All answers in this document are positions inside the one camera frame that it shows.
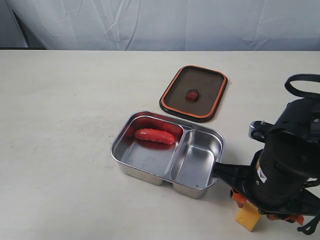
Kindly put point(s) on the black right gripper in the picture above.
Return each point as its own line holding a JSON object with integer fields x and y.
{"x": 275, "y": 192}

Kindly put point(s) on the yellow toy cheese wedge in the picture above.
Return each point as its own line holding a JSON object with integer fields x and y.
{"x": 248, "y": 216}

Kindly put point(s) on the smoked transparent lid orange seal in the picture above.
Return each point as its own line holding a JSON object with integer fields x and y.
{"x": 194, "y": 93}

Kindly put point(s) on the red toy sausage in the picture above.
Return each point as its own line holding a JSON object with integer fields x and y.
{"x": 155, "y": 135}

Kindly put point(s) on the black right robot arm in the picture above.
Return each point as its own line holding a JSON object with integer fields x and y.
{"x": 294, "y": 143}

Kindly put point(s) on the stainless steel two-compartment lunch box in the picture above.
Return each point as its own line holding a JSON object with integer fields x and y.
{"x": 187, "y": 163}

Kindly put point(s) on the white wrinkled backdrop cloth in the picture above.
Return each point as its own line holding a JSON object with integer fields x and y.
{"x": 161, "y": 25}

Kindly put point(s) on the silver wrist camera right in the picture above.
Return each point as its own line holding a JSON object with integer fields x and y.
{"x": 258, "y": 130}

